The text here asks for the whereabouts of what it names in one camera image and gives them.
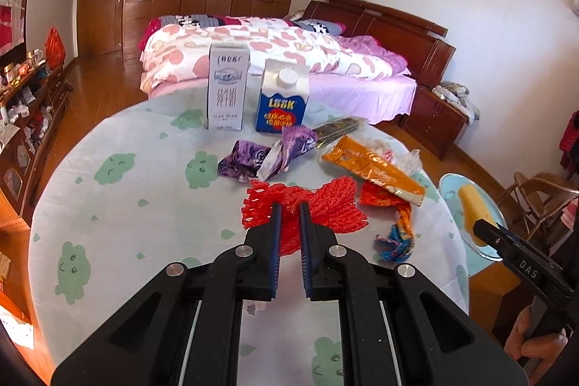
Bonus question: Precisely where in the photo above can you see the clear plastic bag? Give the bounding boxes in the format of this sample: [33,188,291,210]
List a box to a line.
[389,148,423,179]

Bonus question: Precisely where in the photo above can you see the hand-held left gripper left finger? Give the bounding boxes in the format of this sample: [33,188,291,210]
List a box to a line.
[51,202,283,386]

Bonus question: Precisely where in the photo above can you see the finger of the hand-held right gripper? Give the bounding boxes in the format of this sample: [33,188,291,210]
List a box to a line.
[473,220,516,262]

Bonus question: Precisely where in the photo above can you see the orange snack wrapper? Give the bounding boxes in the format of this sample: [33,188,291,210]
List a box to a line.
[321,135,427,206]

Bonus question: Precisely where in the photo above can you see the purple silver foil wrapper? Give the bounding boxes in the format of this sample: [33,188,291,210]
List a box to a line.
[258,124,320,179]

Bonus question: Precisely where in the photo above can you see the red plastic bag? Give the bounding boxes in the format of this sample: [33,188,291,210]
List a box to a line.
[45,28,66,70]

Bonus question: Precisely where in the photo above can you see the red hanging garment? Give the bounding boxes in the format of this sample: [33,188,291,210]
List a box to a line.
[558,110,579,172]

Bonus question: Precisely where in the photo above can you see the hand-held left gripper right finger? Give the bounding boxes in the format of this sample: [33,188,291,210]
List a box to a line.
[299,202,521,386]

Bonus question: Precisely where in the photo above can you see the wooden bed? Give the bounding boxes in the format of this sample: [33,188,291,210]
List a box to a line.
[138,0,457,129]

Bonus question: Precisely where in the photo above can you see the wicker chair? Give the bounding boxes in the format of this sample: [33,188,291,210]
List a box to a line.
[493,171,579,233]

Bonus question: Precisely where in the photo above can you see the wooden nightstand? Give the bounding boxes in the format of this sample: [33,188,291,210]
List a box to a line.
[400,83,471,161]

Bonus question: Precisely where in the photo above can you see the pile of grey clothes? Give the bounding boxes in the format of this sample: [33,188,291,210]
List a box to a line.
[432,81,480,120]

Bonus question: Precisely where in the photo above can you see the white milk carton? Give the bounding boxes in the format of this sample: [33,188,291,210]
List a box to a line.
[207,43,250,130]

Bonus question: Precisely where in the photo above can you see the cluttered wooden cabinet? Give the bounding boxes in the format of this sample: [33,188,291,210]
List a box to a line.
[0,51,73,228]

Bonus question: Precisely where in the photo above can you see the blue drink carton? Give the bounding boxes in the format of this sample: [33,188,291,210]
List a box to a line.
[255,59,310,133]

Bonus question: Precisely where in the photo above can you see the yellow food scrap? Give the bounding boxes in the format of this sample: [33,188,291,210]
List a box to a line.
[458,182,496,260]

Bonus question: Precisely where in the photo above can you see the light blue cartoon print bin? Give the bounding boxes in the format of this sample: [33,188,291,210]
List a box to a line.
[438,173,512,278]

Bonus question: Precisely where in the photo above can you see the cloud print tablecloth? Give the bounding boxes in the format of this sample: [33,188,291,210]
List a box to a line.
[28,79,471,386]

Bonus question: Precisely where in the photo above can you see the pink bed sheet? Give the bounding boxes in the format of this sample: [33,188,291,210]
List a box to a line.
[149,74,417,127]

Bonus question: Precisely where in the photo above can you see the blue orange twisted wrapper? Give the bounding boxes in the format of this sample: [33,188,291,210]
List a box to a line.
[373,205,417,262]

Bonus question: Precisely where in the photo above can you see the purple quilt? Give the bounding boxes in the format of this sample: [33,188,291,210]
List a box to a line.
[339,34,412,77]

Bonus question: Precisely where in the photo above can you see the heart print quilt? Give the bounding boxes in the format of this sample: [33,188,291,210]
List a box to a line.
[139,17,394,95]

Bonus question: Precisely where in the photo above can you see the red orange wrapper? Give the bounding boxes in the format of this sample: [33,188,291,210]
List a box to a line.
[359,182,408,210]

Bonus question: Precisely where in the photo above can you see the red foam net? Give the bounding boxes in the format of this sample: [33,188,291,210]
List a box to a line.
[242,178,369,258]

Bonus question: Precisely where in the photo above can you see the bag of dark sticks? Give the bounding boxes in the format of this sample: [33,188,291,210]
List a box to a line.
[312,117,369,143]

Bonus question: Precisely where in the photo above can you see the person's right hand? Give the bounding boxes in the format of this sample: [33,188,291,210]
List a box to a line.
[503,304,571,386]

